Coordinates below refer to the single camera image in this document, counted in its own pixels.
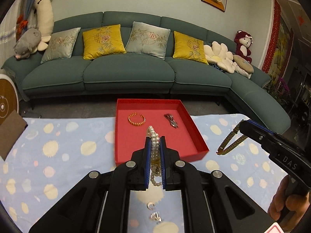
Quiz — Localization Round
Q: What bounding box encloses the white pearl bracelet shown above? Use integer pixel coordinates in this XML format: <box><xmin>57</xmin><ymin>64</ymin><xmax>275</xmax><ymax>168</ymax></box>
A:
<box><xmin>146</xmin><ymin>125</ymin><xmax>163</xmax><ymax>187</ymax></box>

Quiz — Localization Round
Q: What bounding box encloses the gold bangle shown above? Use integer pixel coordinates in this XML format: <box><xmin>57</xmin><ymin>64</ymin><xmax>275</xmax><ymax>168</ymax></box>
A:
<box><xmin>128</xmin><ymin>112</ymin><xmax>146</xmax><ymax>127</ymax></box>

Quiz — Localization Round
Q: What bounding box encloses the silver wristwatch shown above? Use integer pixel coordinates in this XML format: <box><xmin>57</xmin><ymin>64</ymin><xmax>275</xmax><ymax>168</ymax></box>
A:
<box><xmin>164</xmin><ymin>113</ymin><xmax>178</xmax><ymax>128</ymax></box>

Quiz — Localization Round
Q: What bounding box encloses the gold chain bracelet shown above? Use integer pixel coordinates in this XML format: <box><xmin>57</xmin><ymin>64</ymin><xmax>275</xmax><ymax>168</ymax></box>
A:
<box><xmin>216</xmin><ymin>119</ymin><xmax>249</xmax><ymax>156</ymax></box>

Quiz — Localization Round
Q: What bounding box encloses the right hand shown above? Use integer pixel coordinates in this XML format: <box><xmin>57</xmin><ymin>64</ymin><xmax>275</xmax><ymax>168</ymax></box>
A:
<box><xmin>268</xmin><ymin>175</ymin><xmax>310</xmax><ymax>226</ymax></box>

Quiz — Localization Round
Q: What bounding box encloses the red tray box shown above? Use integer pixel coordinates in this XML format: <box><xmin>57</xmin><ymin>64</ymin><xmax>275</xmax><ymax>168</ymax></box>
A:
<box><xmin>114</xmin><ymin>99</ymin><xmax>209</xmax><ymax>165</ymax></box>

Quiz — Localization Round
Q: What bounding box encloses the small gold c earring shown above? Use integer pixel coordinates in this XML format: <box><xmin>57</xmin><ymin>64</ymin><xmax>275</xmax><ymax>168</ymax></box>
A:
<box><xmin>147</xmin><ymin>202</ymin><xmax>155</xmax><ymax>210</ymax></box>

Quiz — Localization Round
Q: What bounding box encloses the blue patterned tablecloth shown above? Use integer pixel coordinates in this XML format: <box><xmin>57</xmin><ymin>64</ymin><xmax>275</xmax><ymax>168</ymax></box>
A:
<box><xmin>1</xmin><ymin>114</ymin><xmax>286</xmax><ymax>232</ymax></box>

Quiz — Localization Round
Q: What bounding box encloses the yellow cushion right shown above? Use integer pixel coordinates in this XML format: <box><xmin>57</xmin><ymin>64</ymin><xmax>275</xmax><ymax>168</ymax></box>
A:
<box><xmin>172</xmin><ymin>31</ymin><xmax>208</xmax><ymax>64</ymax></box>

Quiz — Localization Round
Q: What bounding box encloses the yellow cushion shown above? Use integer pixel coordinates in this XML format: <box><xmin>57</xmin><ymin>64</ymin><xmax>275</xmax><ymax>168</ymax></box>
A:
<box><xmin>83</xmin><ymin>24</ymin><xmax>126</xmax><ymax>60</ymax></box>
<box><xmin>172</xmin><ymin>31</ymin><xmax>208</xmax><ymax>64</ymax></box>

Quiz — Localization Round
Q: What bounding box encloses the grey-blue cushion centre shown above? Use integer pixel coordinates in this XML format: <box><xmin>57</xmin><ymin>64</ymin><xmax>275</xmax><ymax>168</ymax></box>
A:
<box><xmin>125</xmin><ymin>22</ymin><xmax>171</xmax><ymax>60</ymax></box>

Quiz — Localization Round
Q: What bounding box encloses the grey-blue cushion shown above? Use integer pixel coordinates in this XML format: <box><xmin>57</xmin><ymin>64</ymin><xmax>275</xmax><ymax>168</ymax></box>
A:
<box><xmin>41</xmin><ymin>27</ymin><xmax>81</xmax><ymax>64</ymax></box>
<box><xmin>125</xmin><ymin>22</ymin><xmax>171</xmax><ymax>60</ymax></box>

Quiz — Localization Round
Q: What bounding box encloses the white flower cushion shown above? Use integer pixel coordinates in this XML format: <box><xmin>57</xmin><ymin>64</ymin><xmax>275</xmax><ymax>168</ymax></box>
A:
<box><xmin>204</xmin><ymin>41</ymin><xmax>236</xmax><ymax>74</ymax></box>

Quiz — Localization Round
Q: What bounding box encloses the round beige cushion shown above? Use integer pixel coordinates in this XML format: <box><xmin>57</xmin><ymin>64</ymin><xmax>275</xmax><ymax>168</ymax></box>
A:
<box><xmin>233</xmin><ymin>55</ymin><xmax>254</xmax><ymax>74</ymax></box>

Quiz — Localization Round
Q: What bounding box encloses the teal sectional sofa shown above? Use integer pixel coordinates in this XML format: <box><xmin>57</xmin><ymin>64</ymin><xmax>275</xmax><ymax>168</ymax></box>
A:
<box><xmin>3</xmin><ymin>11</ymin><xmax>291</xmax><ymax>134</ymax></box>

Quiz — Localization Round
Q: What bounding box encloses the yellow cushion left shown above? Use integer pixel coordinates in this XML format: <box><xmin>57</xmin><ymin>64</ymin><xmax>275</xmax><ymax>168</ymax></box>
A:
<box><xmin>83</xmin><ymin>24</ymin><xmax>126</xmax><ymax>60</ymax></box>

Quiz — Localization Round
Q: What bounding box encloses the red monkey plush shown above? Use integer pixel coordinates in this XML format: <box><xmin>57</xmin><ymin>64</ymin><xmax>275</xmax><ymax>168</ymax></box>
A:
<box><xmin>234</xmin><ymin>30</ymin><xmax>253</xmax><ymax>64</ymax></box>

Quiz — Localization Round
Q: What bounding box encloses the grey-blue cushion left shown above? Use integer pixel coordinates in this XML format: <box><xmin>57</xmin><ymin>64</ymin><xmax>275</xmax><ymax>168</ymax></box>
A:
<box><xmin>41</xmin><ymin>27</ymin><xmax>81</xmax><ymax>64</ymax></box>

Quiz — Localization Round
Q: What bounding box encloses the brown cardboard piece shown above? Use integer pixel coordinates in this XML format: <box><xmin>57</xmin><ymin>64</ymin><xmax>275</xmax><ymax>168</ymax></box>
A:
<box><xmin>0</xmin><ymin>110</ymin><xmax>28</xmax><ymax>161</ymax></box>

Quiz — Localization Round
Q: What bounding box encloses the white round wooden device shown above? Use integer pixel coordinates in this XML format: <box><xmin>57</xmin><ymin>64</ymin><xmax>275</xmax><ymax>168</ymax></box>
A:
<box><xmin>0</xmin><ymin>74</ymin><xmax>19</xmax><ymax>124</ymax></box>

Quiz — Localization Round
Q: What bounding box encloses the grey pig plush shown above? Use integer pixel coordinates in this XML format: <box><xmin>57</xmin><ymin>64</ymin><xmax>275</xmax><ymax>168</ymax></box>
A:
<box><xmin>14</xmin><ymin>28</ymin><xmax>42</xmax><ymax>60</ymax></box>

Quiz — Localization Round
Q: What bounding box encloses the white cow plush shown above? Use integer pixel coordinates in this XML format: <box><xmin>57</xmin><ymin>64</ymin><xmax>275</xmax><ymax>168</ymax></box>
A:
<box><xmin>33</xmin><ymin>0</ymin><xmax>54</xmax><ymax>52</ymax></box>

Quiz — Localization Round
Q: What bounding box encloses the red tassel ornament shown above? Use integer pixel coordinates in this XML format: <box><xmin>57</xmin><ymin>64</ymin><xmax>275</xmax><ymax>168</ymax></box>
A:
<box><xmin>16</xmin><ymin>14</ymin><xmax>28</xmax><ymax>39</ymax></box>

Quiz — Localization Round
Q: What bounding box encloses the blue curtain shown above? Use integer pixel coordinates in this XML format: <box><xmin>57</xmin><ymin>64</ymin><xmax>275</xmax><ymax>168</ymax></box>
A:
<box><xmin>23</xmin><ymin>0</ymin><xmax>45</xmax><ymax>28</ymax></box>

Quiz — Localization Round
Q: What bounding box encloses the red wall banner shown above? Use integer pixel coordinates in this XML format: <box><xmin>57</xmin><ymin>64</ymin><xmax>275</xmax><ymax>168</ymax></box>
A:
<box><xmin>261</xmin><ymin>0</ymin><xmax>281</xmax><ymax>74</ymax></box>

